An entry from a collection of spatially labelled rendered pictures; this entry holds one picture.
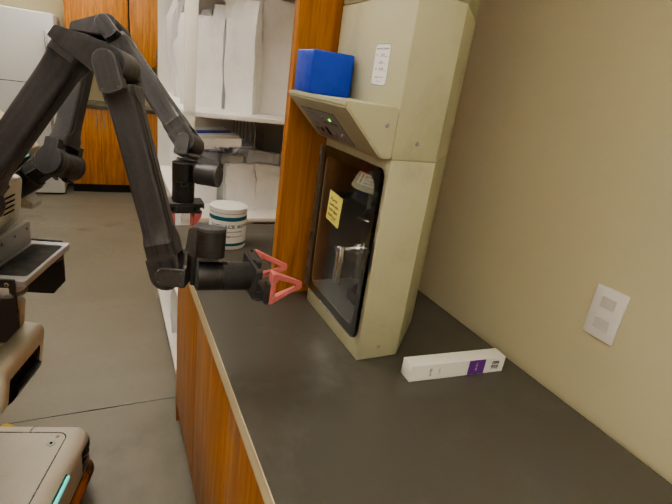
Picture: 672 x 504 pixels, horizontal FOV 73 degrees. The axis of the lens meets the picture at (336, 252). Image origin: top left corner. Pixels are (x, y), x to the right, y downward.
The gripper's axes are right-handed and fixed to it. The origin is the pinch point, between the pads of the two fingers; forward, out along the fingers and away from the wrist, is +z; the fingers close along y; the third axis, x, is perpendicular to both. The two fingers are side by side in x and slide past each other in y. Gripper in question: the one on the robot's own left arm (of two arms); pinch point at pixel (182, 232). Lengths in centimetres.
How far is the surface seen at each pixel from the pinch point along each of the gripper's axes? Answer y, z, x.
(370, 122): 27, -37, -47
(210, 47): 24, -51, 92
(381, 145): 30, -33, -47
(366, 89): 33, -43, -32
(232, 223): 20.2, 6.0, 25.8
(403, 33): 33, -54, -43
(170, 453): 1, 110, 34
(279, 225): 24.4, -4.9, -9.3
